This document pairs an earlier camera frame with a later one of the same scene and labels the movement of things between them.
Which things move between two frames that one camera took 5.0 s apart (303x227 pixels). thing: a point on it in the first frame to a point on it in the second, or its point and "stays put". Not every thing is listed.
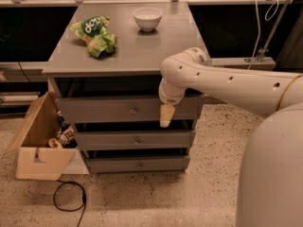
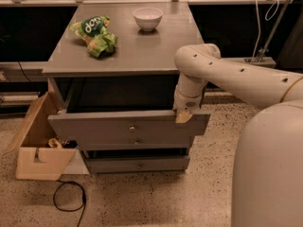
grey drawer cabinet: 104,72 stays put
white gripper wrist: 170,96 to 187,105
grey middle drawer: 135,140 stays put
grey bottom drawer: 141,164 stays put
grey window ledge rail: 11,70 stays put
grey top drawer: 127,110 to 124,123
